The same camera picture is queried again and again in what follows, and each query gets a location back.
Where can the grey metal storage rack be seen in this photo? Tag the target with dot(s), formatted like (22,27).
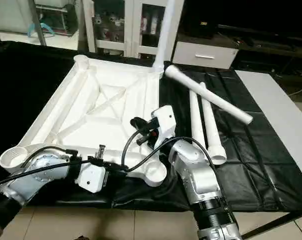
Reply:
(56,19)

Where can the white drawer unit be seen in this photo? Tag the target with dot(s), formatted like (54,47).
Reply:
(206,54)

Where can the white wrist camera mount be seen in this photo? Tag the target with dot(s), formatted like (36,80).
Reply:
(92,175)
(163,125)

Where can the white glass door cabinet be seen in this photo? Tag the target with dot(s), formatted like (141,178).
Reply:
(121,25)

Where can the black plastic mat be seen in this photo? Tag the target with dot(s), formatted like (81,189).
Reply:
(26,85)

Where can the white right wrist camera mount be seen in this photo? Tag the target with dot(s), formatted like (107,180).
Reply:
(163,125)

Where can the black metal table leg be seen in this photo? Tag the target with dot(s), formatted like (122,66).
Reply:
(281,225)

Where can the teal small stool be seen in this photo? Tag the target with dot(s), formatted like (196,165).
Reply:
(41,29)

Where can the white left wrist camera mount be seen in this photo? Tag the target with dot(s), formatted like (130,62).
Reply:
(92,175)

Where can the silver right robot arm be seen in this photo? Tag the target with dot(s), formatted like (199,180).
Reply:
(198,175)

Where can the white plastic table top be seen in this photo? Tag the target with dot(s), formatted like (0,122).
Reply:
(81,115)

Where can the white plastic table leg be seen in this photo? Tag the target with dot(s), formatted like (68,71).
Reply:
(196,120)
(213,135)
(167,30)
(211,95)

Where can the white side board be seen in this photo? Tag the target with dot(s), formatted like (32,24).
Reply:
(276,110)

